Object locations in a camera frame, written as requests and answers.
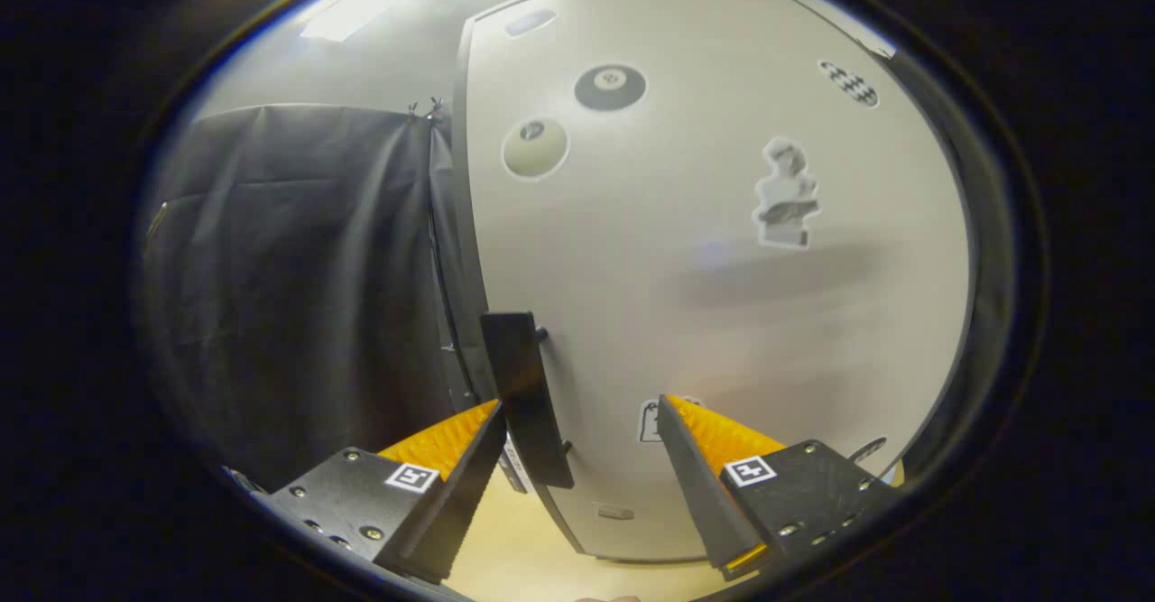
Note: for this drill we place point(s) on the grey cabinet door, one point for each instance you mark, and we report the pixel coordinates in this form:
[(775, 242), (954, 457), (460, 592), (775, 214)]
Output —
[(677, 313)]

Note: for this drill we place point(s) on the black backdrop cloth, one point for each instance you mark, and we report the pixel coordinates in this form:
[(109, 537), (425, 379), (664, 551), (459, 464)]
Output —
[(298, 268)]

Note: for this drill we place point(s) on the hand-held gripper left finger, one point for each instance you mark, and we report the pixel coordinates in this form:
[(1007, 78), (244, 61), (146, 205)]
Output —
[(465, 494)]

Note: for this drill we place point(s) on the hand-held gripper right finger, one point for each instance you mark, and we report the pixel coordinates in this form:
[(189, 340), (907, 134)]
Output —
[(699, 494)]

